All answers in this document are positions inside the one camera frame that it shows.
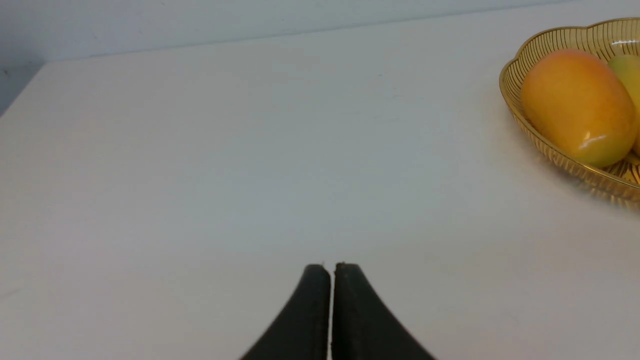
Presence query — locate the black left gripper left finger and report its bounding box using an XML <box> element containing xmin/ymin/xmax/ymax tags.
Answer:
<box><xmin>242</xmin><ymin>264</ymin><xmax>331</xmax><ymax>360</ymax></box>

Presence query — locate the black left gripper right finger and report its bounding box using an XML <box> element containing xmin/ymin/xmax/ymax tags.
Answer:
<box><xmin>332</xmin><ymin>262</ymin><xmax>434</xmax><ymax>360</ymax></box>

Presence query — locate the yellow green fruit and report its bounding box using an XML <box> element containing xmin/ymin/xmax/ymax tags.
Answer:
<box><xmin>606</xmin><ymin>54</ymin><xmax>640</xmax><ymax>157</ymax></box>

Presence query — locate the orange yellow mango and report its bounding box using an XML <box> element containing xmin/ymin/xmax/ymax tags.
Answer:
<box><xmin>520</xmin><ymin>48</ymin><xmax>639</xmax><ymax>168</ymax></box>

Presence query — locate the gold wire fruit basket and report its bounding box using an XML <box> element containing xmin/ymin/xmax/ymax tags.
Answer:
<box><xmin>499</xmin><ymin>17</ymin><xmax>640</xmax><ymax>210</ymax></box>

